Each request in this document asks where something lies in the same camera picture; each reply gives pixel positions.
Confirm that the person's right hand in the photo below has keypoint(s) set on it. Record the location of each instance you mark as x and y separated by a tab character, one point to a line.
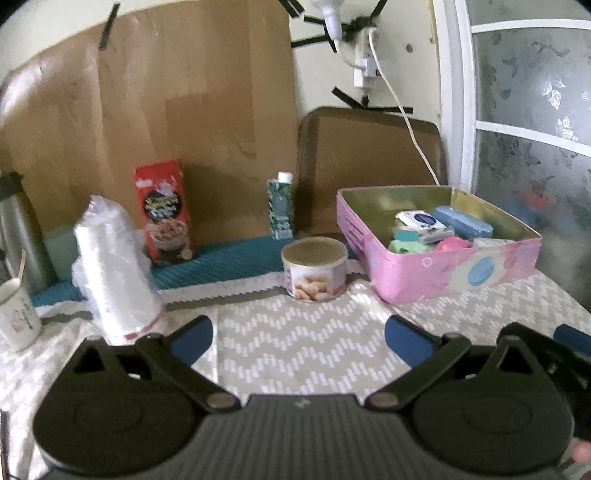
584	453

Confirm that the teal packet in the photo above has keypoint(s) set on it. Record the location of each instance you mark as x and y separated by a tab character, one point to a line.
408	235

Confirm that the pink tin box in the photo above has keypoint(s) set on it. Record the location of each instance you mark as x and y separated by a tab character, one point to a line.
415	277

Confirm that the white plug-in lamp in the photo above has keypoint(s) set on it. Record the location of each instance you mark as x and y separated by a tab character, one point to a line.
330	18

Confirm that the red snack box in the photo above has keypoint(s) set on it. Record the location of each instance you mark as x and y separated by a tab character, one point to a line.
161	217

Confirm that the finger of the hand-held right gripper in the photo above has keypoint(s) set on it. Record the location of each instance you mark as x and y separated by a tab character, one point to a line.
575	336

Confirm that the brown woven chair back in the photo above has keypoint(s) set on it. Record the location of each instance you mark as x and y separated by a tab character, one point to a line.
360	152

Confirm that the frosted glass window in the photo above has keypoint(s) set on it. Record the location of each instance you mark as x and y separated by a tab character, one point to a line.
531	92

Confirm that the light green container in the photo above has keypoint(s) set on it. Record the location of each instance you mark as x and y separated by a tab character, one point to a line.
62	254

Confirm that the white wet wipes pack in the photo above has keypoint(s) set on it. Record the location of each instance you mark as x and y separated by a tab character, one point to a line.
422	221

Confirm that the white enamel mug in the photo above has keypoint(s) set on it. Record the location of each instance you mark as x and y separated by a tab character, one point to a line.
18	318

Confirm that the light green cloth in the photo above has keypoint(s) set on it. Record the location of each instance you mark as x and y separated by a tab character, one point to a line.
411	248

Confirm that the cotton swab pack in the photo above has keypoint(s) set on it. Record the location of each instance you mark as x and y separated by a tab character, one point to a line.
491	242

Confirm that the round snack can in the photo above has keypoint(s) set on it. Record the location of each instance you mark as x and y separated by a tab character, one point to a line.
314	272

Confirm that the wood pattern board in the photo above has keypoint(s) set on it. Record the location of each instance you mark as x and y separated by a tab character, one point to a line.
184	92

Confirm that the green drink carton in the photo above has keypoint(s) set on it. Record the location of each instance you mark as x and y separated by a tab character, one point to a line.
279	207

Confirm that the steel thermos kettle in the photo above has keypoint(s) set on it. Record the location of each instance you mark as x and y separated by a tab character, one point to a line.
23	230

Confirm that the white power adapter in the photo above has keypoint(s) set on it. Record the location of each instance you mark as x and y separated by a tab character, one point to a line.
364	74

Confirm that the pink mesh cloth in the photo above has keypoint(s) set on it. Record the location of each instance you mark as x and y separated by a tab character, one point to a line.
452	243

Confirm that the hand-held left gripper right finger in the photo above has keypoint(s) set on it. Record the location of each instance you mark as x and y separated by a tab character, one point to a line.
406	344

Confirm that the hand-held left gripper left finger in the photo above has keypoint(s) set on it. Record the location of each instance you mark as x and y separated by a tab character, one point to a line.
194	337

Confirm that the plastic bag of cups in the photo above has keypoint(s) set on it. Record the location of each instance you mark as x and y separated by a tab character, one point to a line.
115	277

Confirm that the teal table mat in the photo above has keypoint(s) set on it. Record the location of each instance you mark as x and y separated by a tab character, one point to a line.
221	256

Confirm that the blue plastic case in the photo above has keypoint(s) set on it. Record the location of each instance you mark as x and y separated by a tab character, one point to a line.
461	221

